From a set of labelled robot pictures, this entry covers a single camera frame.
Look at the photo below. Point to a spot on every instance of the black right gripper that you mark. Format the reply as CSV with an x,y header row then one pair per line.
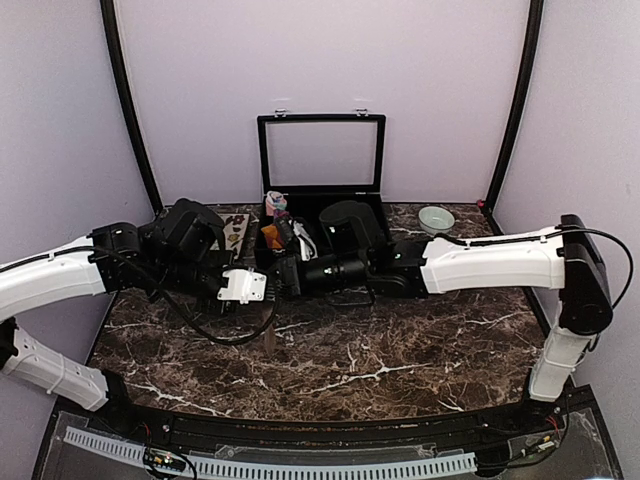
x,y
292,281

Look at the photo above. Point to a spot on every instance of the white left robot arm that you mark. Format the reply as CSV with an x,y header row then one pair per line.
x,y
102,262

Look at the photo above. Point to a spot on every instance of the black right corner post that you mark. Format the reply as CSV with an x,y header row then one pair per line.
x,y
526,64

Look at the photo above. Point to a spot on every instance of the green bowl at right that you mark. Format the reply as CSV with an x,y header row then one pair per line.
x,y
436,220

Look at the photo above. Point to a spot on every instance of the magenta striped sock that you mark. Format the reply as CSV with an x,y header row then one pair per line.
x,y
272,237

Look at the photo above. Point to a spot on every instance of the black corner post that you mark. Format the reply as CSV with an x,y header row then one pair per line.
x,y
526,64
126,100

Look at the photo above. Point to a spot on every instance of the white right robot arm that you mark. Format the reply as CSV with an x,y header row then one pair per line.
x,y
562,258

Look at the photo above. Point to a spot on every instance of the pink white rolled sock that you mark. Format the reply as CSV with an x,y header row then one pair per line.
x,y
275,203

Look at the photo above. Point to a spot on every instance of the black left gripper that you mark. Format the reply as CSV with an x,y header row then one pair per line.
x,y
221,310

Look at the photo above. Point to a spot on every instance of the white perforated front rail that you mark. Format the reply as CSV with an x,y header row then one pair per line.
x,y
203,467

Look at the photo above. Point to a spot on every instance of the black left corner post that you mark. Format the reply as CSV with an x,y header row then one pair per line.
x,y
126,100

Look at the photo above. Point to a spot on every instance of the black compartment storage box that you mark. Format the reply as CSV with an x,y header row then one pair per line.
x,y
315,160

